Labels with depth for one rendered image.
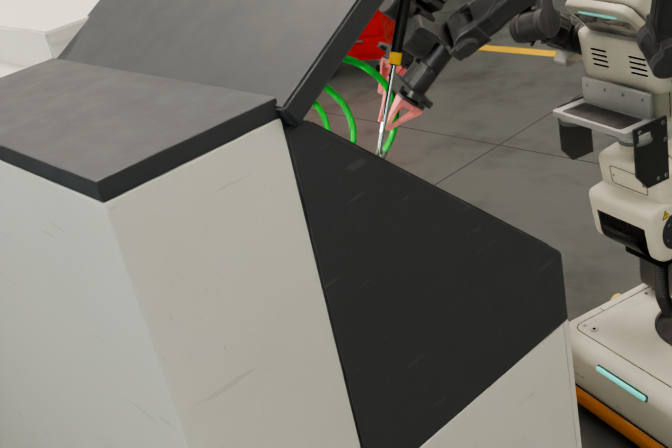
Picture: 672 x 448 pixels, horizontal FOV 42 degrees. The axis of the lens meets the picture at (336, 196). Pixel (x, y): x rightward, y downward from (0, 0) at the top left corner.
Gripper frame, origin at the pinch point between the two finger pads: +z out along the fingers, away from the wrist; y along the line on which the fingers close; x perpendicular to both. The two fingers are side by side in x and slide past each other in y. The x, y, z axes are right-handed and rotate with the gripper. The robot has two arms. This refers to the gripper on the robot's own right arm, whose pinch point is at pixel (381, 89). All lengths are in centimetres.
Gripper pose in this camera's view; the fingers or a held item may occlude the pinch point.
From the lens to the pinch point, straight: 198.0
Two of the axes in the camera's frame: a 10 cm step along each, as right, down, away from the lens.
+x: 4.5, 3.0, -8.4
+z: -5.0, 8.7, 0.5
